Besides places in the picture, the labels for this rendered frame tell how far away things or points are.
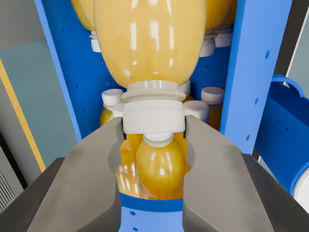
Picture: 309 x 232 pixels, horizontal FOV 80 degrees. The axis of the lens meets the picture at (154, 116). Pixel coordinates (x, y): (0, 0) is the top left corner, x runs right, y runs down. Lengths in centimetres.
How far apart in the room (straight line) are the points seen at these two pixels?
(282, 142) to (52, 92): 154
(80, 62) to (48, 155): 182
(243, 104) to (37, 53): 156
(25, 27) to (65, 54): 75
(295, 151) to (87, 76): 53
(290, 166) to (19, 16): 111
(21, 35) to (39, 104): 88
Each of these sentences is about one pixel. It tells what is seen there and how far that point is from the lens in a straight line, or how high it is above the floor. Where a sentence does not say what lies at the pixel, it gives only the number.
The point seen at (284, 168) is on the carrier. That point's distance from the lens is 63.
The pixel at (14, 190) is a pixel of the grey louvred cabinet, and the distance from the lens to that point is 235.
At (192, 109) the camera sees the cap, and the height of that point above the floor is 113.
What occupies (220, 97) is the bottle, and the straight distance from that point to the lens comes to 33.
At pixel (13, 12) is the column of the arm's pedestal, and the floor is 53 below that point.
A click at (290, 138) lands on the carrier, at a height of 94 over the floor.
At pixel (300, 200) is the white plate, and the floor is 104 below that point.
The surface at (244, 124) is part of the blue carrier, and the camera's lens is 20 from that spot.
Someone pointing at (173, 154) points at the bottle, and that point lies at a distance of 24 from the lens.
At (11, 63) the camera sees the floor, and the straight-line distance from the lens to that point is 178.
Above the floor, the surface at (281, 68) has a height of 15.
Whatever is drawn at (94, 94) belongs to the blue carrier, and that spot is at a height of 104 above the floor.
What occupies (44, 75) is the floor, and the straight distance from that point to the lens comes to 167.
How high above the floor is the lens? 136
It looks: 61 degrees down
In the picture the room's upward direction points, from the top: 177 degrees counter-clockwise
